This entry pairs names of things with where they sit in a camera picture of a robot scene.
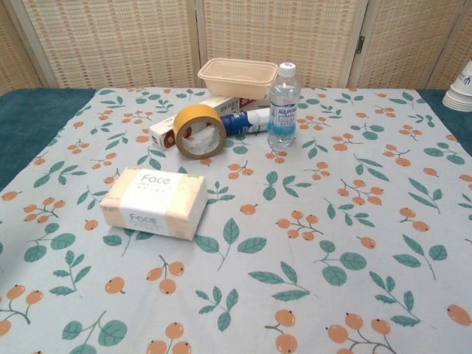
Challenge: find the white Face tissue pack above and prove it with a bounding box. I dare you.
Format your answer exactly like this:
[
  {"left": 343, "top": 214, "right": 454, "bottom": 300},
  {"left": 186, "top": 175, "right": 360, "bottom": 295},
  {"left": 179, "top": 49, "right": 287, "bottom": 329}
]
[{"left": 100, "top": 167, "right": 208, "bottom": 241}]

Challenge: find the blue and white tube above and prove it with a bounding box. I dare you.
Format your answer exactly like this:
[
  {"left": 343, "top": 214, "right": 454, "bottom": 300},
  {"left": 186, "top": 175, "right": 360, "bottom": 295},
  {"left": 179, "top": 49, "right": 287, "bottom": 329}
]
[{"left": 220, "top": 108, "right": 272, "bottom": 137}]

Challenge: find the long white cardboard box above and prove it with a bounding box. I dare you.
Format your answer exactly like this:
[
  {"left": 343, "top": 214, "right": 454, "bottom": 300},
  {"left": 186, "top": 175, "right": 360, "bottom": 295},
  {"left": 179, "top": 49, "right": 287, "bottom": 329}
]
[{"left": 149, "top": 94, "right": 272, "bottom": 150}]

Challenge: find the brown packing tape roll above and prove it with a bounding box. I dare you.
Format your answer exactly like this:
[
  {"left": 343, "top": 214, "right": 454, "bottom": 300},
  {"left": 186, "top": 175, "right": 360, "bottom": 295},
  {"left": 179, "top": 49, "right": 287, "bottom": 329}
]
[{"left": 174, "top": 104, "right": 227, "bottom": 161}]

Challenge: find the clear plastic water bottle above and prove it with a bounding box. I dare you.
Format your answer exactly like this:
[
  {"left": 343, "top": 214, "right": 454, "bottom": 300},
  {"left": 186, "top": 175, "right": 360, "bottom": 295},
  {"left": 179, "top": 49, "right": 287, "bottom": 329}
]
[{"left": 266, "top": 62, "right": 302, "bottom": 149}]

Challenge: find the floral leaf print tablecloth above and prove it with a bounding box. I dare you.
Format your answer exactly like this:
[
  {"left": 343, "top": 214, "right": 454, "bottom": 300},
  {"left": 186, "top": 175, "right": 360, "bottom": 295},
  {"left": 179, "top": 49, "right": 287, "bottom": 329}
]
[{"left": 0, "top": 87, "right": 472, "bottom": 354}]

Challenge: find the beige plastic food container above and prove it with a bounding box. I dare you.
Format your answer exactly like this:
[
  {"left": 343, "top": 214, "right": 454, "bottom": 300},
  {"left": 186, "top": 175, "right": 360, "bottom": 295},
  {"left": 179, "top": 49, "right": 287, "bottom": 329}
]
[{"left": 198, "top": 58, "right": 280, "bottom": 100}]

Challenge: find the woven bamboo folding screen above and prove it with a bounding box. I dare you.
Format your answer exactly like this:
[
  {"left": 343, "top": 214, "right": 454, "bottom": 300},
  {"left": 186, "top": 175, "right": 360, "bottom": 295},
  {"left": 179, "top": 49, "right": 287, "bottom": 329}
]
[{"left": 0, "top": 0, "right": 472, "bottom": 90}]

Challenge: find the teal table cover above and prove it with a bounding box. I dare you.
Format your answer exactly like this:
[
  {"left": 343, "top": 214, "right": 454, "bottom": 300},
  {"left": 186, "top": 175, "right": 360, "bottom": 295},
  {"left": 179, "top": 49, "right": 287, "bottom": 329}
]
[{"left": 0, "top": 87, "right": 472, "bottom": 192}]

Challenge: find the stack of white paper cups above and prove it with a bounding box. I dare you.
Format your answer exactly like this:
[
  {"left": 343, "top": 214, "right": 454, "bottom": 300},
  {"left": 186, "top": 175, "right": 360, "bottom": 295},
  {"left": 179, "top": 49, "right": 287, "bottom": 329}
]
[{"left": 442, "top": 57, "right": 472, "bottom": 111}]

